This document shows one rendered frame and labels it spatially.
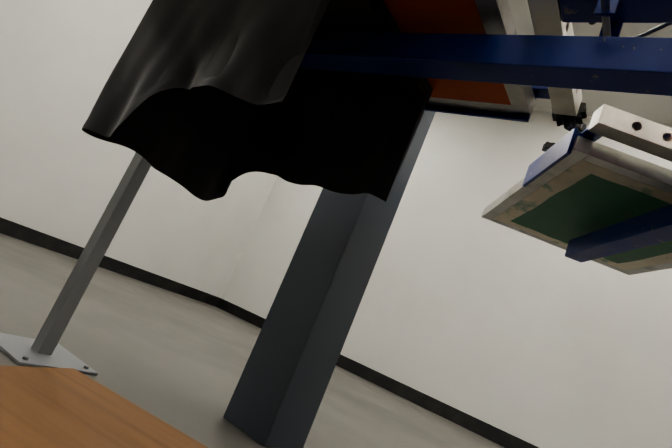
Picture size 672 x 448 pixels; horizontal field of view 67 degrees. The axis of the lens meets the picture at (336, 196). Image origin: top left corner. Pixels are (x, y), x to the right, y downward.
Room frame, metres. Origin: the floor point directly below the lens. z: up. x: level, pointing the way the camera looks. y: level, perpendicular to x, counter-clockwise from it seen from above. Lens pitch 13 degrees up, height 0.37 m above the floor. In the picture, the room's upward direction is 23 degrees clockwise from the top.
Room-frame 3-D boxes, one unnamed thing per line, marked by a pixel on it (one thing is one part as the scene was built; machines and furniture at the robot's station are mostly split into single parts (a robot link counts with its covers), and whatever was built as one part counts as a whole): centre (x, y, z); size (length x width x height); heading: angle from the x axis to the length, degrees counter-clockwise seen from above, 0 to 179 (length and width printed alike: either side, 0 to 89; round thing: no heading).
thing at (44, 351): (1.44, 0.55, 0.48); 0.22 x 0.22 x 0.96; 54
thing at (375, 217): (1.60, -0.08, 0.60); 0.18 x 0.18 x 1.20; 49
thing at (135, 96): (0.88, 0.33, 0.74); 0.46 x 0.04 x 0.42; 54
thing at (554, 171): (1.30, -0.79, 1.05); 1.08 x 0.61 x 0.23; 174
